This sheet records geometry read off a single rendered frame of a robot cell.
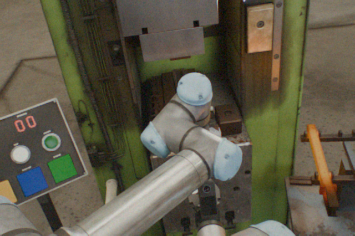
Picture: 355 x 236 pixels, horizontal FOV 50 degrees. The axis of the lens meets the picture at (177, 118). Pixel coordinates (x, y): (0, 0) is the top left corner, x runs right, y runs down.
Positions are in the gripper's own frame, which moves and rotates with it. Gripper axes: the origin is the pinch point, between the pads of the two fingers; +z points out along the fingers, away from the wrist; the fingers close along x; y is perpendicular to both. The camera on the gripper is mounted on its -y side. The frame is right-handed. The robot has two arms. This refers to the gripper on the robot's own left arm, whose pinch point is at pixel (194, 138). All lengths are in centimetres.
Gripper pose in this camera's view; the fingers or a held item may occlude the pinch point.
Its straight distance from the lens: 114.9
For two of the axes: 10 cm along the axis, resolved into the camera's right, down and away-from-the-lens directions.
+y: 1.4, 8.9, -4.3
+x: 9.9, -1.4, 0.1
